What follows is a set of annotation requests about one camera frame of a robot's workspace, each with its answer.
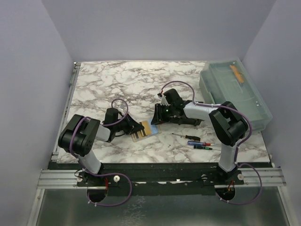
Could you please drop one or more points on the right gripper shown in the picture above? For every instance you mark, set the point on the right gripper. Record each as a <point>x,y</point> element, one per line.
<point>158,116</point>

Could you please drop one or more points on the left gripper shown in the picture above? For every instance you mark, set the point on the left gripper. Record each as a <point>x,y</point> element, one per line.
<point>133,126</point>

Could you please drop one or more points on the gold VIP card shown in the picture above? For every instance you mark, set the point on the gold VIP card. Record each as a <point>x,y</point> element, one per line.
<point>137,136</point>

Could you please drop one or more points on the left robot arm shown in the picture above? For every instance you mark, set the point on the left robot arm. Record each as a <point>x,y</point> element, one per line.
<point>78,136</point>

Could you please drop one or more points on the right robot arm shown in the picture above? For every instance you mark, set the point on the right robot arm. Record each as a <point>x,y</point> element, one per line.
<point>229,125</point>

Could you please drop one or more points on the black plastic card tray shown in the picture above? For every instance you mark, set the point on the black plastic card tray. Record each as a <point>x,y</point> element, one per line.
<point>183,120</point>

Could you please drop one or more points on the blue red screwdriver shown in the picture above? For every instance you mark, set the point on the blue red screwdriver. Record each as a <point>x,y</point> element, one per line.
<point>190,142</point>

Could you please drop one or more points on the black yellow screwdriver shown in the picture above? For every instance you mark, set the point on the black yellow screwdriver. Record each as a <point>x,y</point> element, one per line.
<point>194,138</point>

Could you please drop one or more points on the blue green screwdriver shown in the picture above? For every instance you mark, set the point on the blue green screwdriver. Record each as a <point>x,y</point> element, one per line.
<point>204,148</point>

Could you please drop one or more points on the clear plastic storage box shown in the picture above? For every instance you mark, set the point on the clear plastic storage box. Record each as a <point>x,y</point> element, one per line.
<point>218,84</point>

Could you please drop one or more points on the orange tool in box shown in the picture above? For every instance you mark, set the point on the orange tool in box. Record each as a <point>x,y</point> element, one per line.
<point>237,74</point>

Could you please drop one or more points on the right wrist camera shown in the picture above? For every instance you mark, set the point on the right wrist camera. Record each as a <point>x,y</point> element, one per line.
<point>163,100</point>

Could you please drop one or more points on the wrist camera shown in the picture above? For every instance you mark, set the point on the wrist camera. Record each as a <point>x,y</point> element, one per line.
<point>163,100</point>
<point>123,108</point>

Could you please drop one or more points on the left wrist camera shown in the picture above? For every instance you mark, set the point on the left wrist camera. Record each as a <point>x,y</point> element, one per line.
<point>123,108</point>

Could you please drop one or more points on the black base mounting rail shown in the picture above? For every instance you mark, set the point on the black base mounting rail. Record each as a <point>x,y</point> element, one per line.
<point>121,179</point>

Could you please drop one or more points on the aluminium frame rail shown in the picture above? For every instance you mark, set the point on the aluminium frame rail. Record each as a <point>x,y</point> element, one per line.
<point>263,176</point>

